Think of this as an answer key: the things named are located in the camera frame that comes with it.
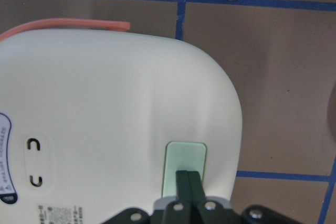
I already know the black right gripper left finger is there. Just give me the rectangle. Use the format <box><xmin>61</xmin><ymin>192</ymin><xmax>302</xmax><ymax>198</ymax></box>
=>
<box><xmin>163</xmin><ymin>170</ymin><xmax>192</xmax><ymax>224</ymax></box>

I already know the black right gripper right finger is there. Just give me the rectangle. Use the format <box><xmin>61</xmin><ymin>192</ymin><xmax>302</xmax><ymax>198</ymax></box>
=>
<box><xmin>187</xmin><ymin>171</ymin><xmax>226</xmax><ymax>223</ymax></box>

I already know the white rice cooker orange handle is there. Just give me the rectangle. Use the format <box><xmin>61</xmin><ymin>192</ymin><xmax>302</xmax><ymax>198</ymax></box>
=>
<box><xmin>1</xmin><ymin>19</ymin><xmax>242</xmax><ymax>223</ymax></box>

